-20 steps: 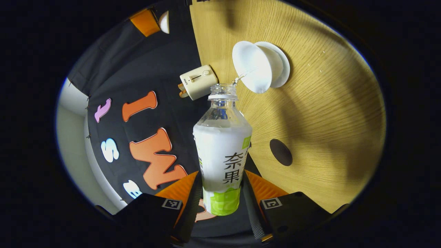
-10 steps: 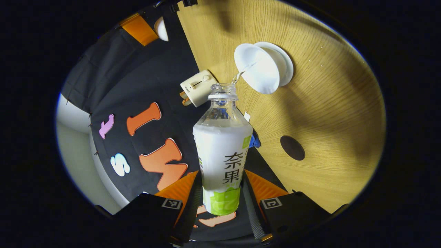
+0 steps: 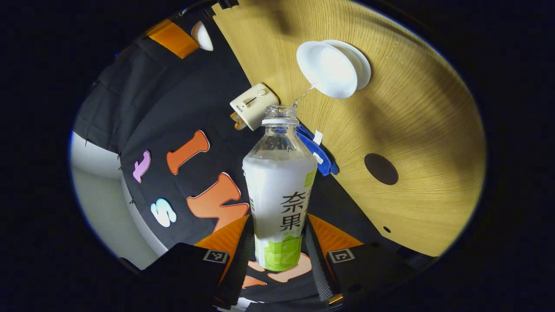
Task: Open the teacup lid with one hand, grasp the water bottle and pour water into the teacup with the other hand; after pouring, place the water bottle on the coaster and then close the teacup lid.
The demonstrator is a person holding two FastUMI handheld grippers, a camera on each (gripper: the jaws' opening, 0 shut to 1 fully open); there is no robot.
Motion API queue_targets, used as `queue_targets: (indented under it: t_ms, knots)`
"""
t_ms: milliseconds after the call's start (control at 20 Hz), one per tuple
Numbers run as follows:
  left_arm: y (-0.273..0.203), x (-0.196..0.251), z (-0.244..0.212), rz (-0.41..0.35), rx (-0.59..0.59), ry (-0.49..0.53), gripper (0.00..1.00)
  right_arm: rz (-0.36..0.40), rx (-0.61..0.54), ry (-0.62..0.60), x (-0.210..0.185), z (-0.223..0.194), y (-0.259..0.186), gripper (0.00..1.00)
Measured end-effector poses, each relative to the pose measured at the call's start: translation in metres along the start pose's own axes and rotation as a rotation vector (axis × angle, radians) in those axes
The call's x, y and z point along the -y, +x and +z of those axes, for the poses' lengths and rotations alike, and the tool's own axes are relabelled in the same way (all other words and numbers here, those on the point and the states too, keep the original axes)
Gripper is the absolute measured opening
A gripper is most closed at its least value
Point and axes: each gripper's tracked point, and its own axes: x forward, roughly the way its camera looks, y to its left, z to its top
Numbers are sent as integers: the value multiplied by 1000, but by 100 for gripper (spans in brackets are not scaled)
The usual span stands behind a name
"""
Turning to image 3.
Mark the white teacup lid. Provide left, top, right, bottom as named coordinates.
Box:
left=191, top=20, right=214, bottom=52

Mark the white teacup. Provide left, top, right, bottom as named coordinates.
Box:
left=296, top=40, right=358, bottom=99

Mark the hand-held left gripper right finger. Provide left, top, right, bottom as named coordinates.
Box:
left=304, top=213, right=417, bottom=309

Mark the dark round coaster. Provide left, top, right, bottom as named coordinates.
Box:
left=364, top=153, right=399, bottom=186

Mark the black backdrop cloth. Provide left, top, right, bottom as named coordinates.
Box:
left=72, top=6, right=417, bottom=310

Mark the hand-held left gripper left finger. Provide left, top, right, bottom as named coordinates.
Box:
left=143, top=214, right=254, bottom=310

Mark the clear water bottle white label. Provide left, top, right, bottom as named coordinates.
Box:
left=242, top=104, right=318, bottom=272

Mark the cream toaster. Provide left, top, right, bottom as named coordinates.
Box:
left=230, top=83, right=279, bottom=131

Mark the blue towel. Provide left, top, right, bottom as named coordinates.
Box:
left=296, top=123, right=340, bottom=176

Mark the white saucer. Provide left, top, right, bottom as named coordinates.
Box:
left=323, top=39, right=372, bottom=91

